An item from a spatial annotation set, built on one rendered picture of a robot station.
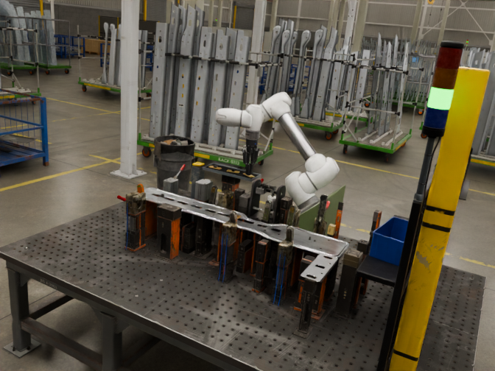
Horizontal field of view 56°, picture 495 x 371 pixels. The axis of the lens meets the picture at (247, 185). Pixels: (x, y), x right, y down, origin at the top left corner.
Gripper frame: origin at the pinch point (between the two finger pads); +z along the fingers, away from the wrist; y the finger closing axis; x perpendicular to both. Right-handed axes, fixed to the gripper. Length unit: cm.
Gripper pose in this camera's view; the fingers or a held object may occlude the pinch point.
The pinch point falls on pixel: (249, 168)
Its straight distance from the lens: 303.1
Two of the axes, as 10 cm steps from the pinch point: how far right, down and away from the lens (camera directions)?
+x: 6.0, 3.0, -7.4
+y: -7.9, 1.2, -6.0
